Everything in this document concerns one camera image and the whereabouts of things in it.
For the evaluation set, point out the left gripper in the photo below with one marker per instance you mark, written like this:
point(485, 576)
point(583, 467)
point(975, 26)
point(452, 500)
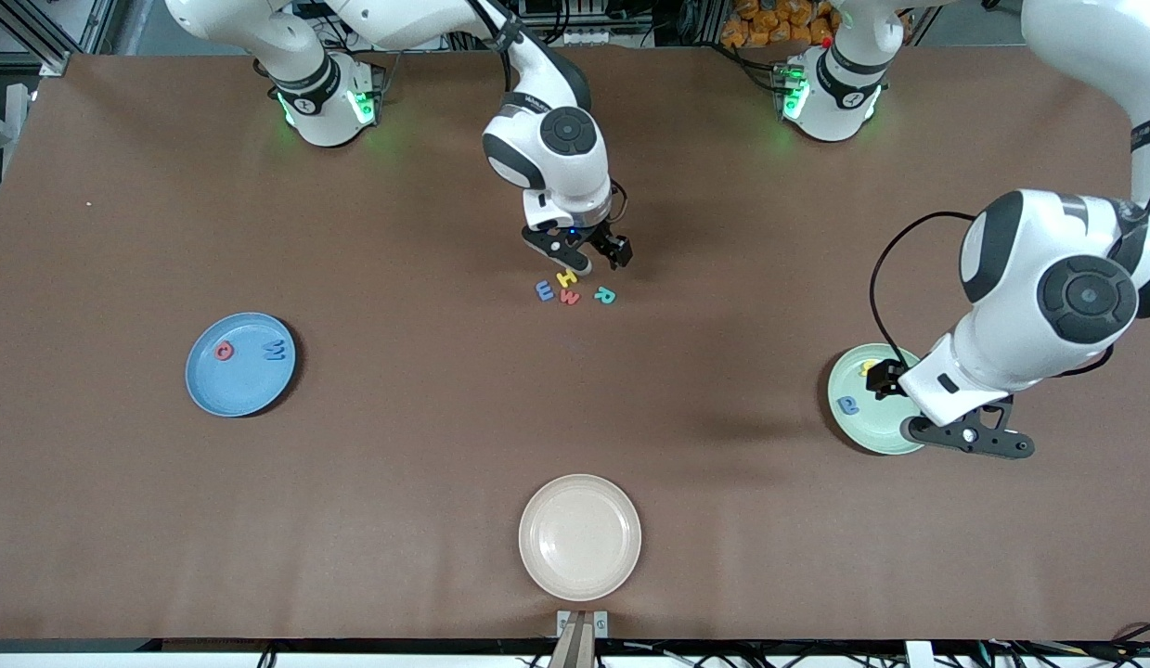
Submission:
point(882, 378)

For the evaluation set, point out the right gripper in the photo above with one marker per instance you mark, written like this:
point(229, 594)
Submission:
point(604, 235)

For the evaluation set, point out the blue foam letter a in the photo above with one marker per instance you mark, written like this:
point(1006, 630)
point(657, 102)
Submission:
point(847, 404)

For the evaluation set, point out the blue foam letter M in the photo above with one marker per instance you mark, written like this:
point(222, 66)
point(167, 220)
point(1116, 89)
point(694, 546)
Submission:
point(275, 351)

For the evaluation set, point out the pink foam letter Q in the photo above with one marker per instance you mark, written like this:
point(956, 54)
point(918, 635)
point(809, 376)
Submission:
point(224, 351)

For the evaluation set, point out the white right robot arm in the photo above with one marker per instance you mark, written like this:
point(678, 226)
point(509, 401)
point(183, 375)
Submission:
point(556, 176)

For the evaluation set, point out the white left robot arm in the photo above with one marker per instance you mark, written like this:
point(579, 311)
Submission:
point(1029, 306)

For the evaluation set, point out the yellow foam uppercase H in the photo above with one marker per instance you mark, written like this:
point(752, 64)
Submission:
point(567, 277)

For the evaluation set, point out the green plate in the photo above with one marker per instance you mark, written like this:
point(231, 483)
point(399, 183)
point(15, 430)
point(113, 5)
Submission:
point(858, 431)

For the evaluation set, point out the beige plate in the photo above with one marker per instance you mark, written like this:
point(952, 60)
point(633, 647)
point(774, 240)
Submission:
point(580, 537)

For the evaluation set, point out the blue plate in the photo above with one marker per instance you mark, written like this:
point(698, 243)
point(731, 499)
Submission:
point(245, 380)

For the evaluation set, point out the teal foam letter R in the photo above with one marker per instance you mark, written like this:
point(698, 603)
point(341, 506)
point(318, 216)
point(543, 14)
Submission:
point(604, 295)

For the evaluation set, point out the blue foam letter E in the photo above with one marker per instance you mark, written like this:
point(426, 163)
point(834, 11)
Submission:
point(544, 291)

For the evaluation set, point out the orange snack bags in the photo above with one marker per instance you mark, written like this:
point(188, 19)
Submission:
point(769, 23)

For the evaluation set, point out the white plastic block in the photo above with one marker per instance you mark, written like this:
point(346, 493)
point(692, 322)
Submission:
point(918, 655)

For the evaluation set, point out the white power strip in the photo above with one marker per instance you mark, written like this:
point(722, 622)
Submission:
point(380, 17)

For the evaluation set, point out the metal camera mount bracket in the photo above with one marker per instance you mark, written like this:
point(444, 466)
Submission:
point(582, 640)

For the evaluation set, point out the aluminium frame post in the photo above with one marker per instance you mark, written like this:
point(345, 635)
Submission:
point(53, 61)

